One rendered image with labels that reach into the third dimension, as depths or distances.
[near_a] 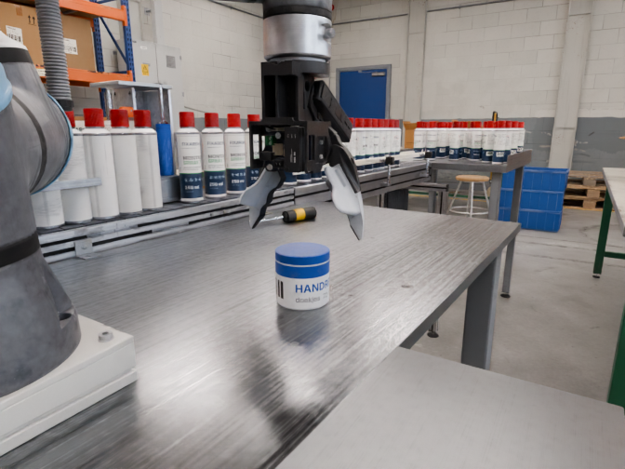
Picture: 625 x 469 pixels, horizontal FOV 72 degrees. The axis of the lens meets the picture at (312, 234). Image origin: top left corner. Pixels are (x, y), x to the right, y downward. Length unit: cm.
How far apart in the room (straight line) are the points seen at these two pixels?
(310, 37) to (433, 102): 771
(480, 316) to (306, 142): 78
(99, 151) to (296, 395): 64
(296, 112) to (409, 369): 28
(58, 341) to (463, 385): 34
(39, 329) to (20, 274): 4
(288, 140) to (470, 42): 772
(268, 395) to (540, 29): 777
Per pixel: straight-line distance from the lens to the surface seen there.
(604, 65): 788
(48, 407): 40
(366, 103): 858
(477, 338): 116
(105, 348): 41
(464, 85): 807
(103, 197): 91
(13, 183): 38
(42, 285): 40
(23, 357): 38
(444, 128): 259
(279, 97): 48
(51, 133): 49
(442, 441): 36
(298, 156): 46
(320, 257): 53
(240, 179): 114
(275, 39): 50
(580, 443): 40
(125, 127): 94
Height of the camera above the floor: 105
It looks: 14 degrees down
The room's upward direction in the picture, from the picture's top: straight up
